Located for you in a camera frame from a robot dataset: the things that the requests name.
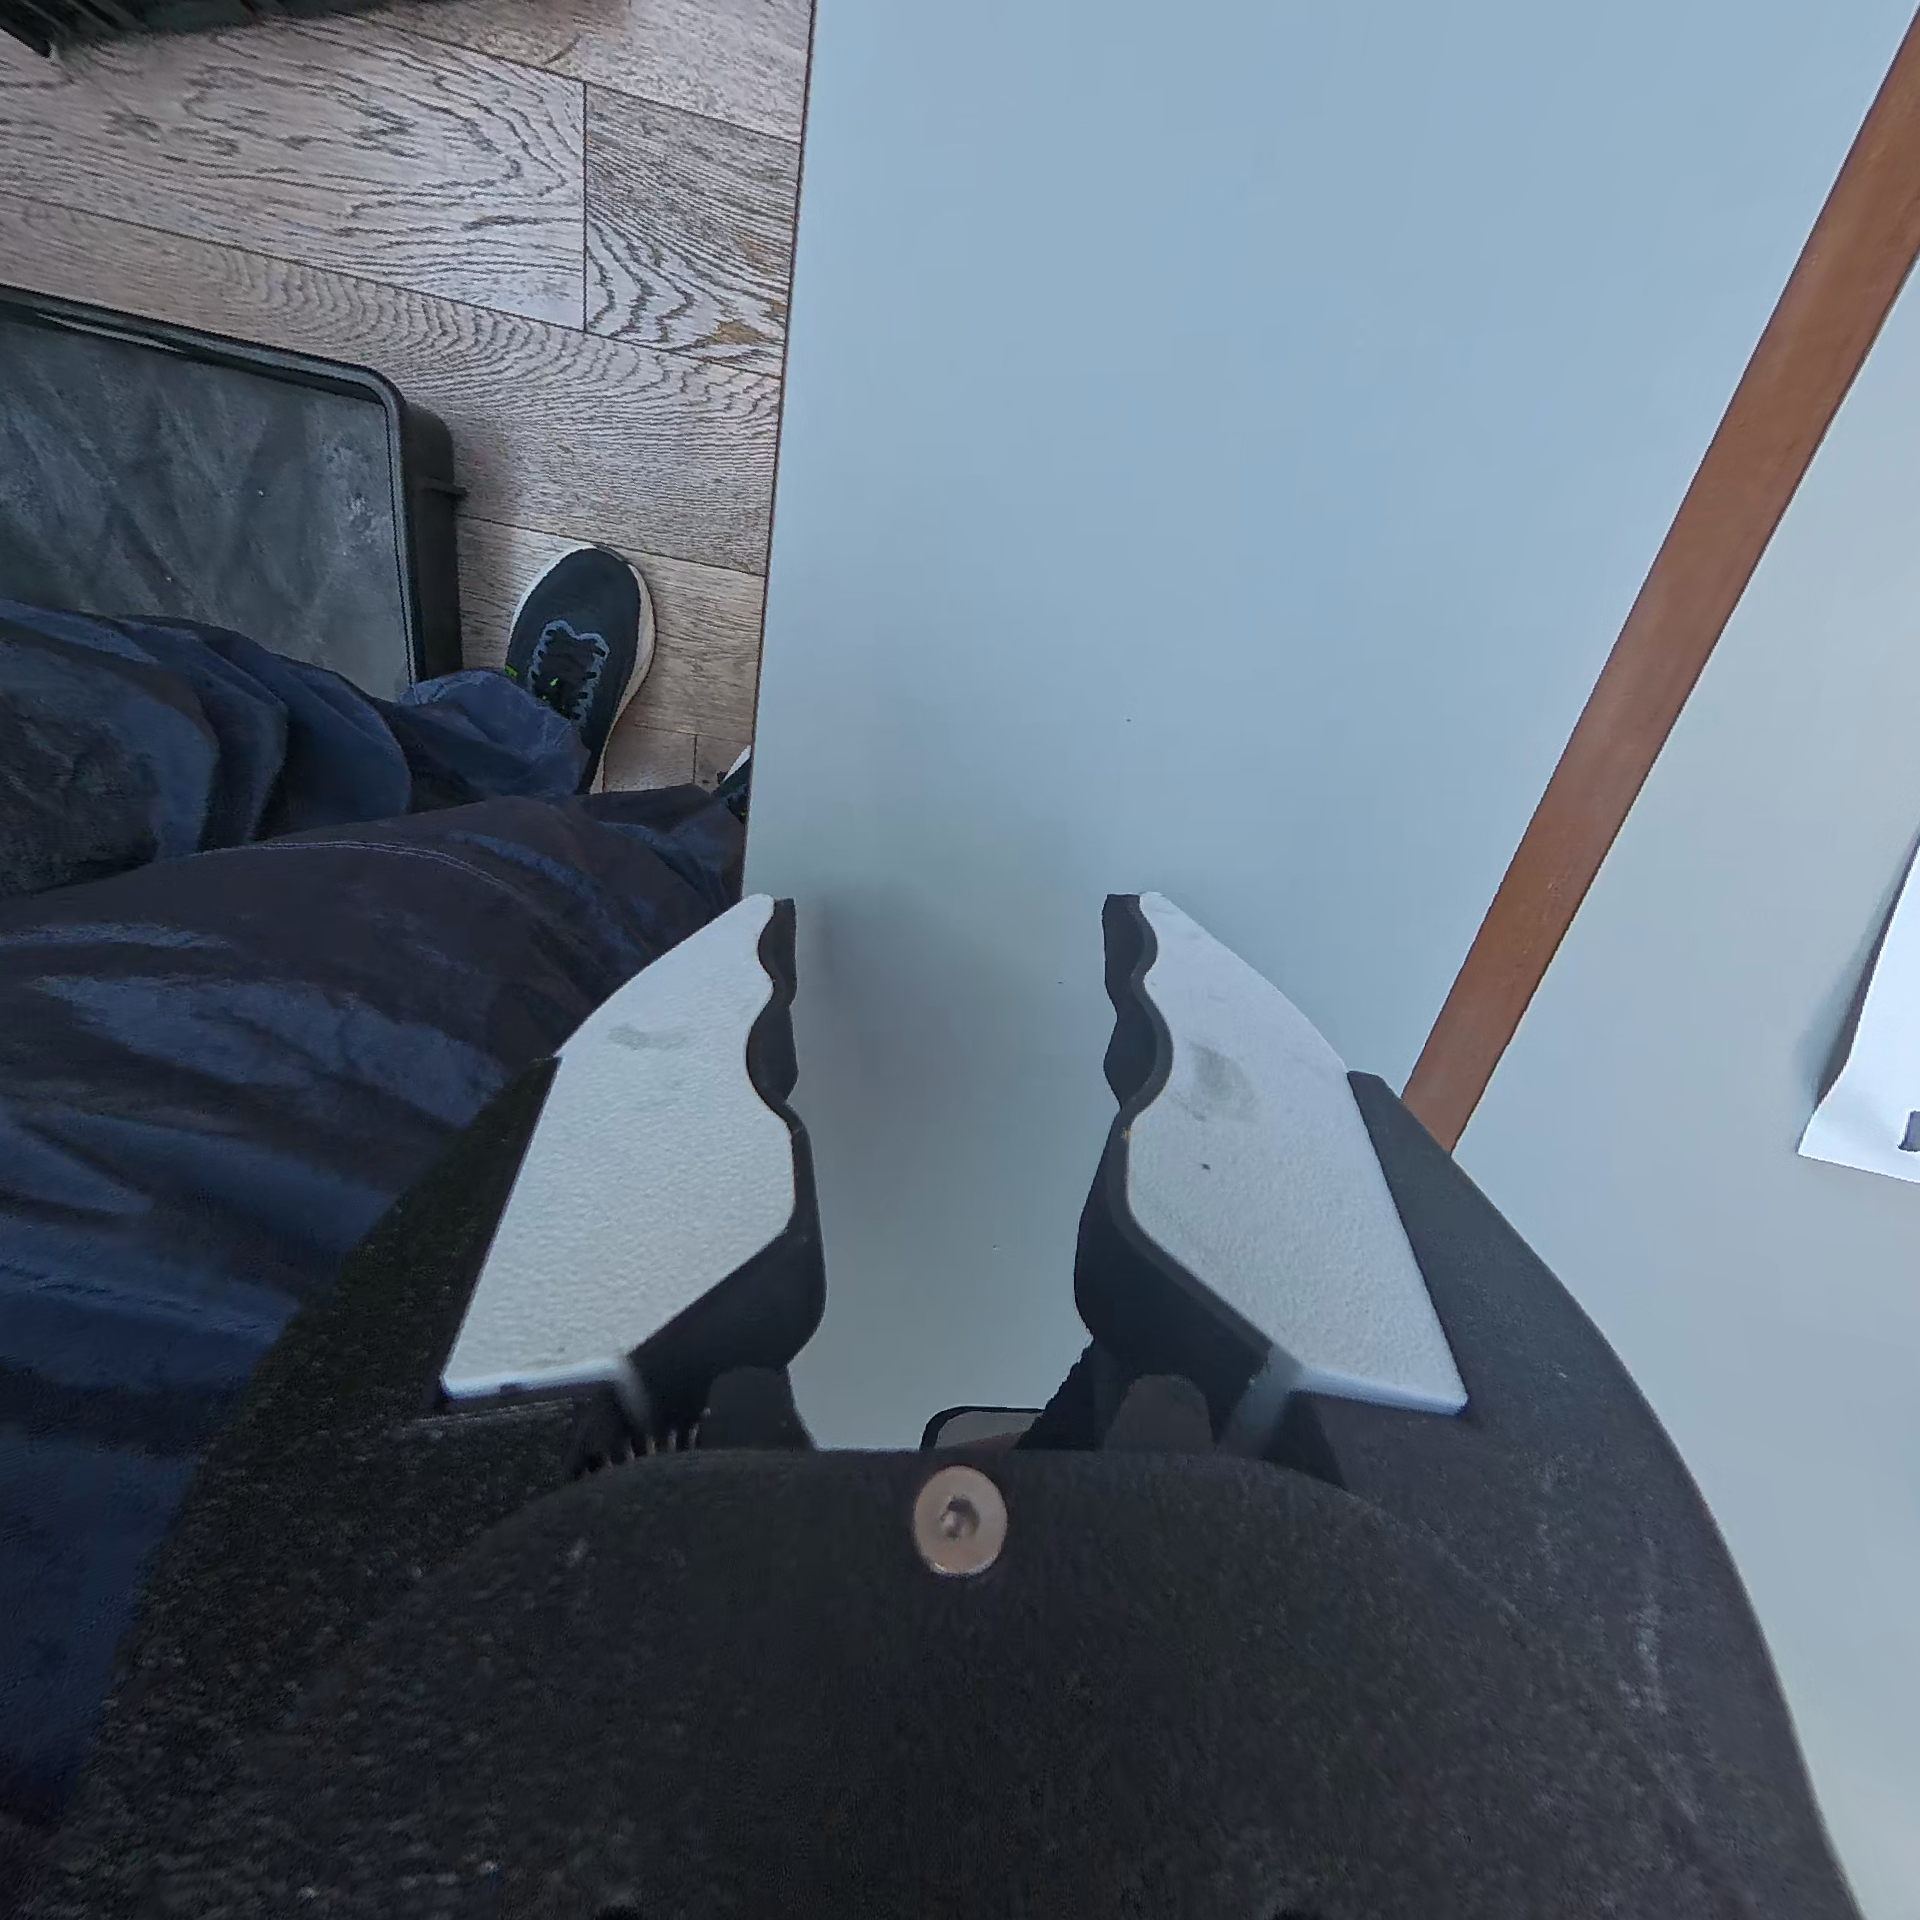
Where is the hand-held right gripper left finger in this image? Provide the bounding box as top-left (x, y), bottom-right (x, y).
top-left (440, 892), bottom-right (828, 1413)

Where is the person's leg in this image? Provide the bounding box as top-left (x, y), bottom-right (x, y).
top-left (0, 597), bottom-right (590, 902)
top-left (0, 781), bottom-right (749, 1848)

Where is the person's right leg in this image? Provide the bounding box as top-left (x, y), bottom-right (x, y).
top-left (0, 781), bottom-right (749, 1848)

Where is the brown wooden strip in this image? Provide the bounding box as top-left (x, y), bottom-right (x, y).
top-left (1403, 16), bottom-right (1920, 1153)

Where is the white desk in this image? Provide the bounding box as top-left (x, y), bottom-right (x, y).
top-left (1447, 254), bottom-right (1920, 1920)
top-left (743, 0), bottom-right (1920, 1451)

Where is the white paper sheet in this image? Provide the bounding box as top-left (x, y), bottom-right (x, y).
top-left (1796, 842), bottom-right (1920, 1186)

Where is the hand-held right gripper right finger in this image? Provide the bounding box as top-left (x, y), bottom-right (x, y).
top-left (1074, 892), bottom-right (1469, 1453)

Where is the person's left leg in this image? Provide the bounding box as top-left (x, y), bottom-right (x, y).
top-left (0, 597), bottom-right (590, 902)

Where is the black case with compartments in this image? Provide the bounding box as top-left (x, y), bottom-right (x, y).
top-left (0, 0), bottom-right (377, 58)

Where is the black case with grey foam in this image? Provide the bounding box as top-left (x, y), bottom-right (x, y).
top-left (0, 286), bottom-right (463, 701)

